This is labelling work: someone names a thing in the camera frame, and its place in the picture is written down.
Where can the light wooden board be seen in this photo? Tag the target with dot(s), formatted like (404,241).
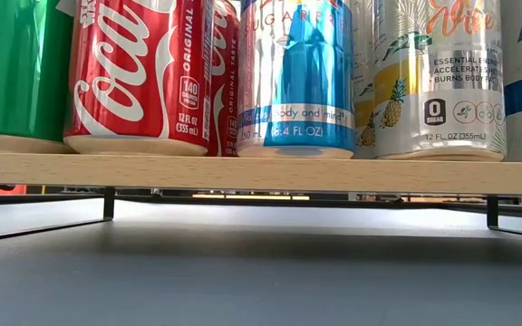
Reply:
(261,174)

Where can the red cabinet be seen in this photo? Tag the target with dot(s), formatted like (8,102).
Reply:
(5,188)

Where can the green Sprite can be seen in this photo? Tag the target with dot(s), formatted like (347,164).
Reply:
(16,68)

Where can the blue silver Red Bull can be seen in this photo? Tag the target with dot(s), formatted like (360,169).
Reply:
(297,81)

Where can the red Coca-Cola can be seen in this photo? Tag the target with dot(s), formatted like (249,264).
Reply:
(143,68)
(225,90)

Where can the black metal table frame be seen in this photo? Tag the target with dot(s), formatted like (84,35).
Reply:
(39,199)

